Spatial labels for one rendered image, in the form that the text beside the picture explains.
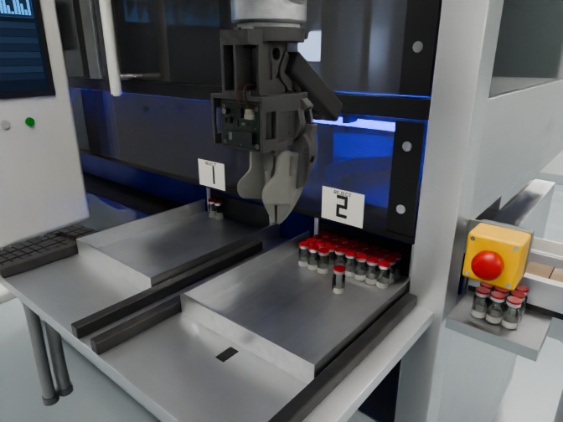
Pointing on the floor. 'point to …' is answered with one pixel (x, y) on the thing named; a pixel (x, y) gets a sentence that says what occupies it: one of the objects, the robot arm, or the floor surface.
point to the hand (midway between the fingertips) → (281, 211)
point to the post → (447, 192)
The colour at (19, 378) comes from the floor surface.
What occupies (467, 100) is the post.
